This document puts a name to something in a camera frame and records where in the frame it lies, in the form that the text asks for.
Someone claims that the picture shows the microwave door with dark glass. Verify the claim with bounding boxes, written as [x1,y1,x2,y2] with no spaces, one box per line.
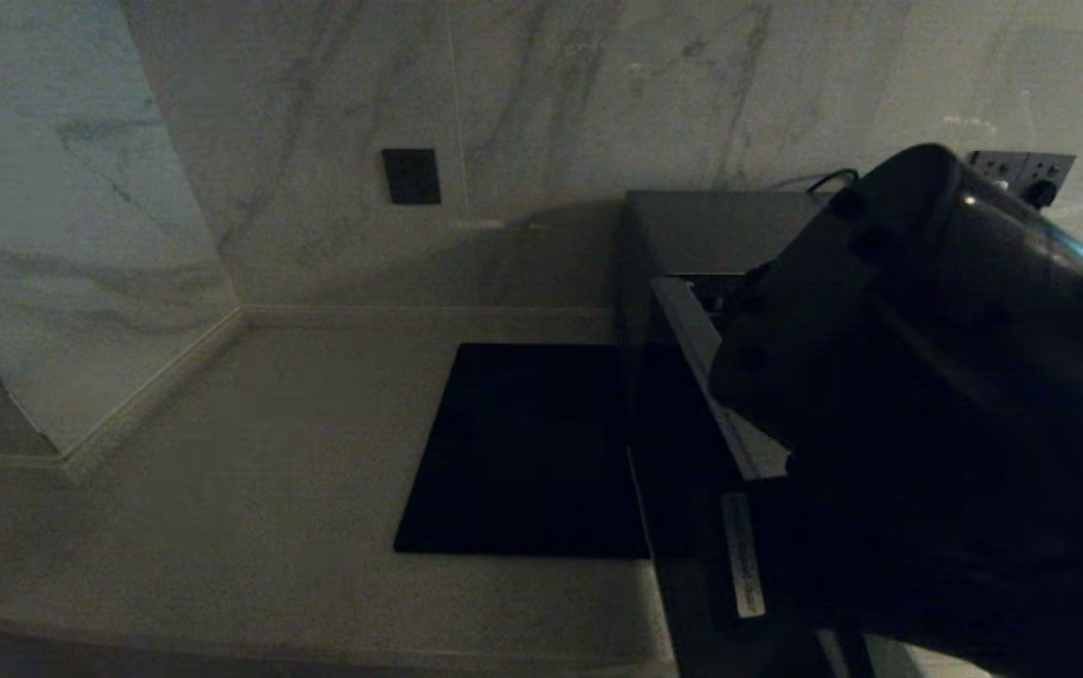
[631,275,924,678]

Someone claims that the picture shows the black glass induction cooktop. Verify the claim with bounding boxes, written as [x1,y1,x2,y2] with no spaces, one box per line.
[394,343,653,560]

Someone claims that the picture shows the black blank wall panel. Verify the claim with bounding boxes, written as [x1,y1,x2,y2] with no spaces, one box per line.
[382,148,443,206]

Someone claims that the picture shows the black cable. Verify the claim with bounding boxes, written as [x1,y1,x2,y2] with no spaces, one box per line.
[807,169,861,197]

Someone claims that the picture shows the grey double wall outlet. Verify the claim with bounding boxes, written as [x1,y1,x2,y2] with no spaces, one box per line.
[965,150,1077,208]

